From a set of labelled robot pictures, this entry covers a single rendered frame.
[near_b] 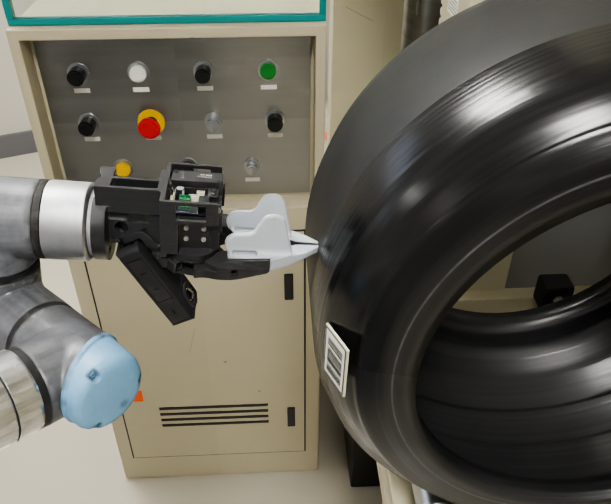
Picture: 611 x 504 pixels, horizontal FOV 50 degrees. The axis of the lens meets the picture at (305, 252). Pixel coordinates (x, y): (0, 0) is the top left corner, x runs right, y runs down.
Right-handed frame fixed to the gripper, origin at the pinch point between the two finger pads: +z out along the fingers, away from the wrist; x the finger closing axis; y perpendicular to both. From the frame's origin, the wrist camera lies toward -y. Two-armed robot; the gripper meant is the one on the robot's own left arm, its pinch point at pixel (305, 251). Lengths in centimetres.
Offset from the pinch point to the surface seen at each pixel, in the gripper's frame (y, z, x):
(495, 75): 20.9, 12.7, -3.3
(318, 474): -123, 21, 59
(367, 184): 10.6, 4.0, -4.0
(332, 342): -2.8, 2.3, -9.8
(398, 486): -35.6, 16.3, -2.5
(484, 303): -26.3, 33.1, 24.7
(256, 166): -27, -3, 64
